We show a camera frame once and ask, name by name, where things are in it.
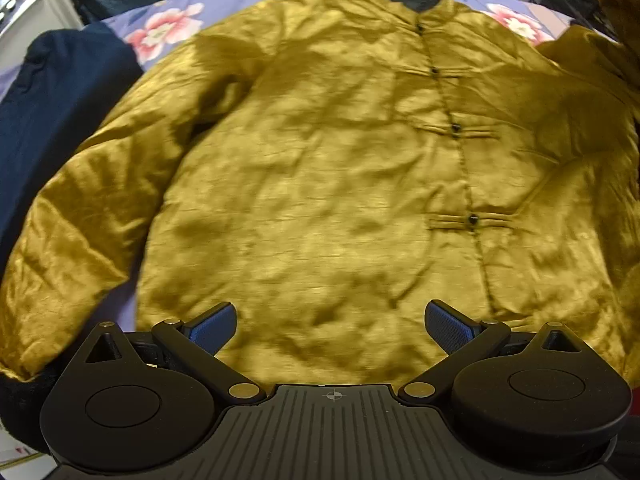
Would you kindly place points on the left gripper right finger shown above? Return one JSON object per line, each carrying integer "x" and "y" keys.
{"x": 465, "y": 343}

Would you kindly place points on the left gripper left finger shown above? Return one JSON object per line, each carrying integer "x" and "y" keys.
{"x": 194, "y": 344}

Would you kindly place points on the golden silk jacket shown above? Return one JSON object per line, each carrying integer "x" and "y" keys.
{"x": 329, "y": 166}

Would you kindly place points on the navy blue garment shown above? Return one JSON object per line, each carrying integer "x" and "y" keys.
{"x": 68, "y": 82}

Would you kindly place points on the purple floral bed sheet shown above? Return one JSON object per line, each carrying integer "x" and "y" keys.
{"x": 154, "y": 30}

